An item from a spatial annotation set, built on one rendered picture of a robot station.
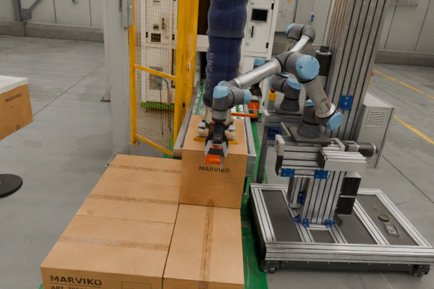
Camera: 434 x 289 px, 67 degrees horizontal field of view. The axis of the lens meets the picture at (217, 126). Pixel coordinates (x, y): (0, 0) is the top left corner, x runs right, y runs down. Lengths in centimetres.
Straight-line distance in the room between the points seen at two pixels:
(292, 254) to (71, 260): 143
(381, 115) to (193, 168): 129
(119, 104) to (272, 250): 206
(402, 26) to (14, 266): 1247
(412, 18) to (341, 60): 1107
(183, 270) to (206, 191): 56
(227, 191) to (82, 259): 90
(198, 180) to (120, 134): 169
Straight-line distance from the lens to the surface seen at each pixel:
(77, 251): 195
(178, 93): 337
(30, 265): 277
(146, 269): 180
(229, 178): 208
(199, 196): 216
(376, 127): 246
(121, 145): 367
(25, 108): 329
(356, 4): 224
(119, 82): 342
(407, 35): 1332
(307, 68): 174
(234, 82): 171
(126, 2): 323
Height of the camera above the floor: 184
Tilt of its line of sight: 22 degrees down
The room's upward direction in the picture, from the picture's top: 5 degrees clockwise
